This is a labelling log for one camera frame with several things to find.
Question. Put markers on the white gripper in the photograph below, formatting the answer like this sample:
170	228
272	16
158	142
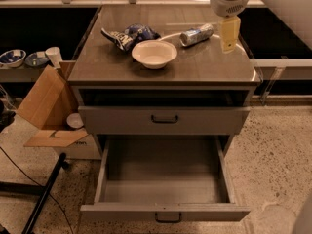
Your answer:
228	5

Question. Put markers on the silver blue redbull can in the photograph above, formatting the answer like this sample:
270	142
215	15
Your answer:
196	35

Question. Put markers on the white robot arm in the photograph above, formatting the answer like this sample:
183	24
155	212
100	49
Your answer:
295	14

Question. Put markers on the grey drawer cabinet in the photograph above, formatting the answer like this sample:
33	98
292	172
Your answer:
165	88

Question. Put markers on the upper grey drawer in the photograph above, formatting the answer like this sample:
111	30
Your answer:
132	120

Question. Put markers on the open middle drawer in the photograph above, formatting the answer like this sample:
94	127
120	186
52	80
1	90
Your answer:
143	175

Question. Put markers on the blue chip bag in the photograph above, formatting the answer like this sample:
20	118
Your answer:
131	36

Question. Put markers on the white paper cup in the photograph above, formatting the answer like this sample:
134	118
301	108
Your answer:
54	55

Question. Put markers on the white box under cardboard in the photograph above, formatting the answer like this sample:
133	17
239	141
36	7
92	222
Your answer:
82	149

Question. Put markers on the brown cardboard box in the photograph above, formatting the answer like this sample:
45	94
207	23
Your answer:
46	107

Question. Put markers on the blue bowl with card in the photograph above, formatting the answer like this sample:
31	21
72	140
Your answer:
36	60

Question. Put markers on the blue white bowl left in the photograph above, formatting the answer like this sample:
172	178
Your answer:
13	58

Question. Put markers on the black metal stand leg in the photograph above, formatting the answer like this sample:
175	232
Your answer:
42	191

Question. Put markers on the black upper drawer handle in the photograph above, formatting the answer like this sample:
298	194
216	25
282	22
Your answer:
164	120

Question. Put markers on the black drawer handle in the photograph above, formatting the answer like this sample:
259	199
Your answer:
168	218
164	120

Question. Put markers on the black lower drawer handle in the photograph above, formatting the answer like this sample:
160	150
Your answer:
168	218

